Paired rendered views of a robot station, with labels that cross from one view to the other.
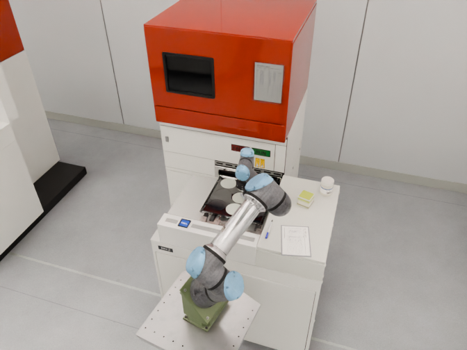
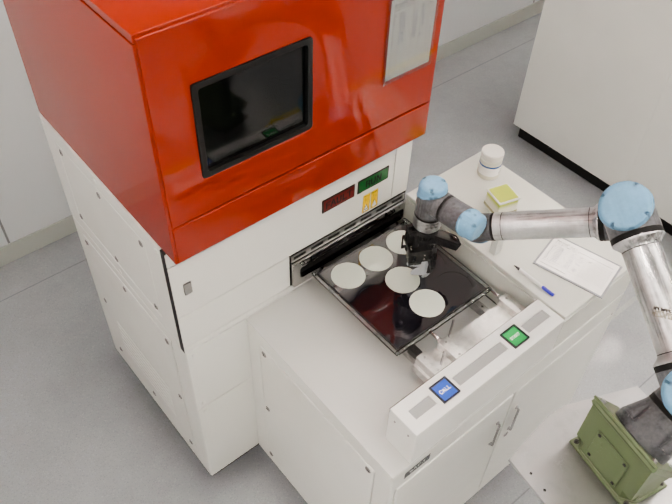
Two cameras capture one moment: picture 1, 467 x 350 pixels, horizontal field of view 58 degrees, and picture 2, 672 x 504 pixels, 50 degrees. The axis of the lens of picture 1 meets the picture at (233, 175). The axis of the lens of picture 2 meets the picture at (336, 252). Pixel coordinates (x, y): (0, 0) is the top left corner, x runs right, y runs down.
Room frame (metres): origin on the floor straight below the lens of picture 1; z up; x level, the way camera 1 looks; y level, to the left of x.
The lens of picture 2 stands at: (1.36, 1.25, 2.49)
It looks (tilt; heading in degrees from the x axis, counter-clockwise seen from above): 47 degrees down; 301
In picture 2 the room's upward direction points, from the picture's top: 2 degrees clockwise
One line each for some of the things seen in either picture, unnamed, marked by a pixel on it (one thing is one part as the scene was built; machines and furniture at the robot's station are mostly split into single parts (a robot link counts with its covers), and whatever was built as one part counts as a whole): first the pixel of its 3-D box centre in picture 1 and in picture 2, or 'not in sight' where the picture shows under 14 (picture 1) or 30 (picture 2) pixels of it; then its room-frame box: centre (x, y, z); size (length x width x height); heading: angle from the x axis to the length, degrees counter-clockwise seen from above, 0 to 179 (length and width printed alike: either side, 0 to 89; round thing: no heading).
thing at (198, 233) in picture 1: (208, 238); (477, 377); (1.57, 0.14, 0.89); 0.55 x 0.09 x 0.14; 72
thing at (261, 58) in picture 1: (236, 60); (223, 28); (2.46, -0.02, 1.52); 0.81 x 0.75 x 0.59; 72
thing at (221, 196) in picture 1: (240, 197); (400, 280); (1.89, -0.04, 0.90); 0.34 x 0.34 x 0.01; 72
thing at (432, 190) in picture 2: (247, 158); (432, 199); (1.86, -0.07, 1.21); 0.09 x 0.08 x 0.11; 168
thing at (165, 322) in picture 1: (203, 322); (617, 487); (1.15, 0.15, 0.75); 0.45 x 0.44 x 0.13; 153
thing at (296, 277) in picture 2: (247, 177); (349, 242); (2.10, -0.09, 0.89); 0.44 x 0.02 x 0.10; 72
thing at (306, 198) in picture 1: (306, 199); (501, 201); (1.76, -0.40, 1.00); 0.07 x 0.07 x 0.07; 57
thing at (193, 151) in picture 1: (221, 155); (300, 236); (2.17, 0.07, 1.02); 0.82 x 0.03 x 0.40; 72
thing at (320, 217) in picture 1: (301, 223); (514, 241); (1.68, -0.38, 0.89); 0.62 x 0.35 x 0.14; 162
